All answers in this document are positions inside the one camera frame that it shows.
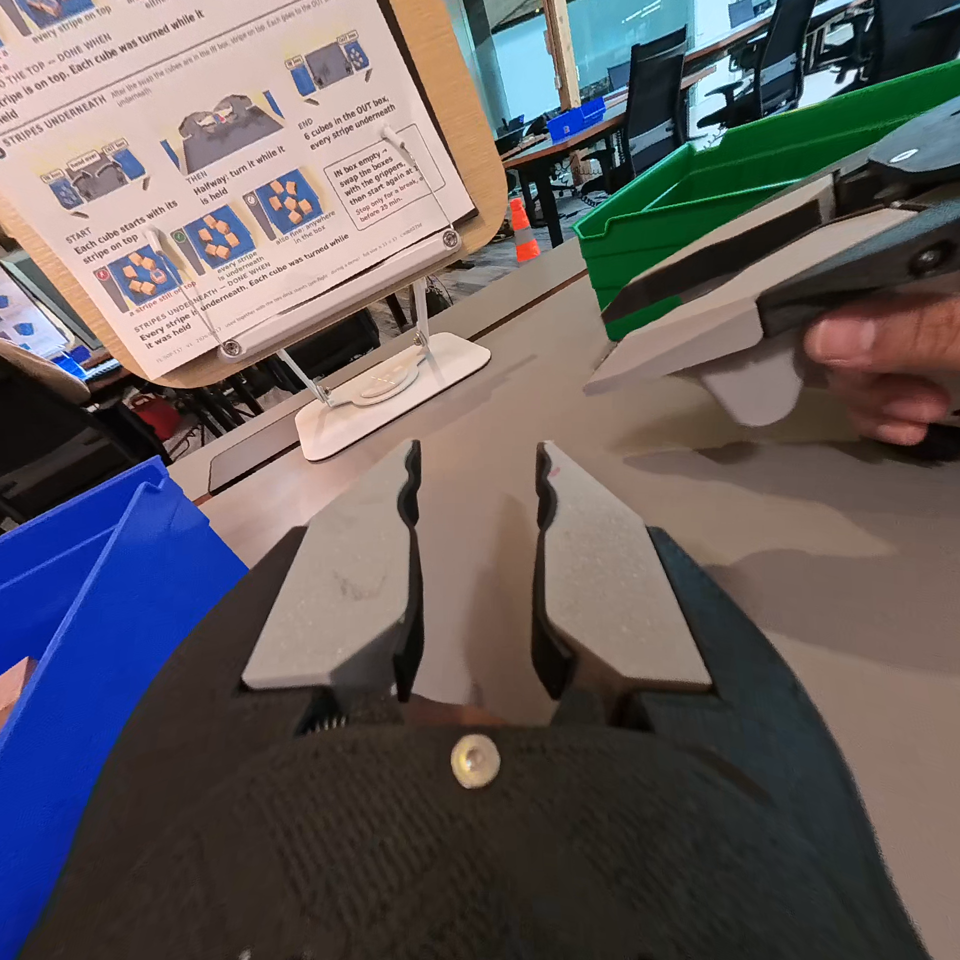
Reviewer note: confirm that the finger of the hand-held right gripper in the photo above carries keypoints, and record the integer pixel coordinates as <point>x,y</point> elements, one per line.
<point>720,330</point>
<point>750,225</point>

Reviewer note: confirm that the blue-striped wooden cube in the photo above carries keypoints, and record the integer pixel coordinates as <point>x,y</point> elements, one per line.
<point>15,686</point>

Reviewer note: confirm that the printed instruction sheet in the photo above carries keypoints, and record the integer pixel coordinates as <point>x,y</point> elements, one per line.
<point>225,112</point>

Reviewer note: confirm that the small blue storage bin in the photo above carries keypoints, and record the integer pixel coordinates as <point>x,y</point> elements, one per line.
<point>576,120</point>

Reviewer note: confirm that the wooden office desk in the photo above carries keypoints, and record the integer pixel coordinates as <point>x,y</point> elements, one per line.
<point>600,131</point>

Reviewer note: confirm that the orange traffic cone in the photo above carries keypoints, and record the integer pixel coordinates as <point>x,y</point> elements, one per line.
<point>525,232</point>

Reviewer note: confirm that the green plastic bin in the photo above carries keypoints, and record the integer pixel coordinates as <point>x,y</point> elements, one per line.
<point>675,195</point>

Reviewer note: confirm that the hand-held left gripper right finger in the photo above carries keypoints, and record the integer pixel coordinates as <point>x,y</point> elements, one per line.
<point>622,600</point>

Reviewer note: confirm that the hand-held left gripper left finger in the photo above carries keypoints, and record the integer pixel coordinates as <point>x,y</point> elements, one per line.
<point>330,600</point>

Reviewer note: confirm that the blue plastic bin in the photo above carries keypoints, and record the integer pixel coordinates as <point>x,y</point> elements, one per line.
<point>75,600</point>

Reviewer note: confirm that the instruction sheet on stand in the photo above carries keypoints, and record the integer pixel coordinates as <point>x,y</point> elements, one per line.
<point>390,390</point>

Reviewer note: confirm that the person's right hand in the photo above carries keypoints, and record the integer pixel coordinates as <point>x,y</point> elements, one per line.
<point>900,360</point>

